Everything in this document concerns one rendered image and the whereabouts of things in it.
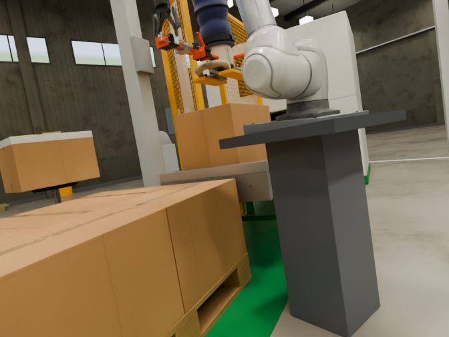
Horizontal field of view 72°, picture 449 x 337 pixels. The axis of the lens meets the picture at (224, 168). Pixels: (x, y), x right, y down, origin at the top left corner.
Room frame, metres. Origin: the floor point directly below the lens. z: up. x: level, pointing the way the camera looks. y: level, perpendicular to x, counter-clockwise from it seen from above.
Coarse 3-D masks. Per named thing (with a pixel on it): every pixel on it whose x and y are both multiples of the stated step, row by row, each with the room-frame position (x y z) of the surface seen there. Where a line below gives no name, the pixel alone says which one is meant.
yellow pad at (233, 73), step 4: (232, 68) 2.02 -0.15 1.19; (220, 72) 1.95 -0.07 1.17; (224, 72) 1.94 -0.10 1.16; (228, 72) 1.93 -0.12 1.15; (232, 72) 1.94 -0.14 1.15; (236, 72) 1.97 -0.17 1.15; (240, 72) 2.03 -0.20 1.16; (224, 76) 2.03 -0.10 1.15; (228, 76) 2.05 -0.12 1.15; (232, 76) 2.07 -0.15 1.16; (236, 76) 2.10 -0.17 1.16; (240, 76) 2.12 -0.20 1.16
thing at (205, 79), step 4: (204, 76) 2.00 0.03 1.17; (192, 80) 2.04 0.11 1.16; (196, 80) 2.03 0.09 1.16; (200, 80) 2.02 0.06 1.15; (204, 80) 2.05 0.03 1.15; (208, 80) 2.07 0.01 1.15; (212, 80) 2.10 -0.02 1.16; (216, 80) 2.15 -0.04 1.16; (208, 84) 2.22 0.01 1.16; (212, 84) 2.25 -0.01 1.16; (216, 84) 2.28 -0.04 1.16; (220, 84) 2.31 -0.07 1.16
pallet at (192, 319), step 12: (240, 264) 1.51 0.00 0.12; (228, 276) 1.39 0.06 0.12; (240, 276) 1.49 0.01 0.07; (216, 288) 1.29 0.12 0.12; (228, 288) 1.48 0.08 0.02; (240, 288) 1.48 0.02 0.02; (204, 300) 1.20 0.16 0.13; (216, 300) 1.38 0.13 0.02; (228, 300) 1.37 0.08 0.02; (192, 312) 1.12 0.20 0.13; (204, 312) 1.30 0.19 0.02; (216, 312) 1.28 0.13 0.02; (180, 324) 1.05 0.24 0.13; (192, 324) 1.10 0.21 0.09; (204, 324) 1.20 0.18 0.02; (168, 336) 0.98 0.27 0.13; (180, 336) 1.04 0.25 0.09; (192, 336) 1.09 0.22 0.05
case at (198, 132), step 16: (192, 112) 1.86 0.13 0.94; (208, 112) 1.81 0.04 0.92; (224, 112) 1.76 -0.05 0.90; (240, 112) 1.83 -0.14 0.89; (256, 112) 2.04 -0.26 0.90; (176, 128) 1.93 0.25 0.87; (192, 128) 1.87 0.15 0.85; (208, 128) 1.82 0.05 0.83; (224, 128) 1.77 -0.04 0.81; (240, 128) 1.80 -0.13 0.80; (192, 144) 1.88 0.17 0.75; (208, 144) 1.83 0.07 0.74; (256, 144) 1.97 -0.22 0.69; (192, 160) 1.89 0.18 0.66; (208, 160) 1.84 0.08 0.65; (224, 160) 1.78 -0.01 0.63; (240, 160) 1.75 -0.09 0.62; (256, 160) 1.94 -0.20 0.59
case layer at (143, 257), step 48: (144, 192) 1.64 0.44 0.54; (192, 192) 1.35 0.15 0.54; (0, 240) 0.97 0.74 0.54; (48, 240) 0.85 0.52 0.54; (96, 240) 0.81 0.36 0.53; (144, 240) 0.96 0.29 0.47; (192, 240) 1.19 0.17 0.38; (240, 240) 1.56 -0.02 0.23; (0, 288) 0.60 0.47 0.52; (48, 288) 0.68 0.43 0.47; (96, 288) 0.78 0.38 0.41; (144, 288) 0.93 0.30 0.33; (192, 288) 1.14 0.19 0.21; (0, 336) 0.58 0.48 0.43; (48, 336) 0.66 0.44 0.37; (96, 336) 0.76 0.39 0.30; (144, 336) 0.90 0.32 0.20
